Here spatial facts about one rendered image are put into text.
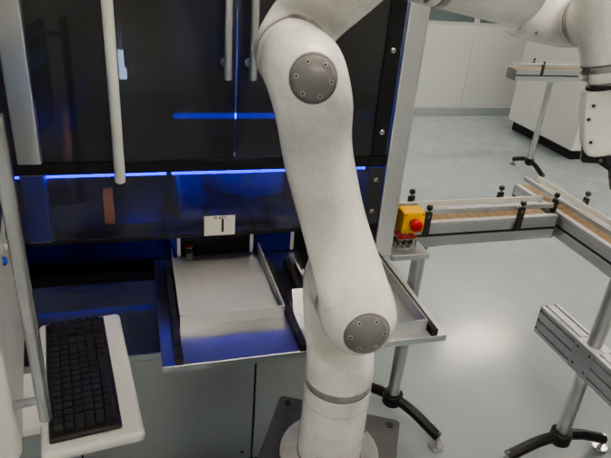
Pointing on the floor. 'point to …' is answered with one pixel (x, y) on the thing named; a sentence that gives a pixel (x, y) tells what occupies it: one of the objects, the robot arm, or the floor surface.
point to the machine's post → (401, 124)
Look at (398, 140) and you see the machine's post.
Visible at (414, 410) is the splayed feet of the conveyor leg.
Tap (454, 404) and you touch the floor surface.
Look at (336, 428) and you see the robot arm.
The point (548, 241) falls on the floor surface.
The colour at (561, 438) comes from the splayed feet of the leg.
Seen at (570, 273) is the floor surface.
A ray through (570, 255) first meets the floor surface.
